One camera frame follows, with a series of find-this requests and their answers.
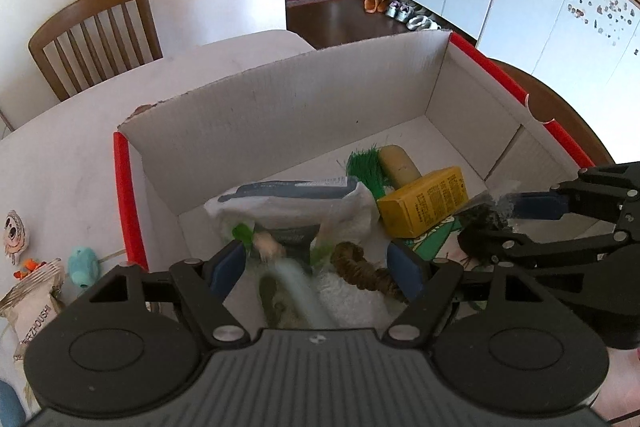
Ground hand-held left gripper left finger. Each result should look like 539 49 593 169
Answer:
65 240 252 350

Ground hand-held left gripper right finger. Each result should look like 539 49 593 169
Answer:
386 240 553 351

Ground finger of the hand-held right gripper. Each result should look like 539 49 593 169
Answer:
459 228 632 272
514 163 640 229

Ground brown twisted rope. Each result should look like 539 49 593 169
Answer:
330 241 407 304

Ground clear bag white powder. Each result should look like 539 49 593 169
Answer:
314 271 393 325

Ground dark mesh scrubber bag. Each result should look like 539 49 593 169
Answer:
456 193 518 260

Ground yellow cardboard box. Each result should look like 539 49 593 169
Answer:
376 166 471 239

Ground red cardboard shoe box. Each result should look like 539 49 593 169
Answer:
112 30 598 272

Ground small green beige toy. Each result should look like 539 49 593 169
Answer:
232 223 283 259

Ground green white printed pouch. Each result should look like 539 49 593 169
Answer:
404 214 468 260

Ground white plastic bag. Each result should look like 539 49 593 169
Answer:
203 176 382 255

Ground green bristle brush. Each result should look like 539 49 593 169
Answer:
346 146 397 200

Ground teal plastic pencil sharpener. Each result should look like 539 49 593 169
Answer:
67 246 101 292

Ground white cabinet with stickers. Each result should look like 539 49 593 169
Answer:
475 0 640 108

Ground silver foil snack bag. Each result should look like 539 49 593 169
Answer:
0 258 67 360

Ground small orange toy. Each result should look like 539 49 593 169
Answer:
12 258 42 281

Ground white shoes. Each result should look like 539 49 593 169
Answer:
406 13 443 32

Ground grey sneakers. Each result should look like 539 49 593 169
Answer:
384 1 415 22

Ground brown wooden chair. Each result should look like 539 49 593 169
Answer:
28 0 164 102

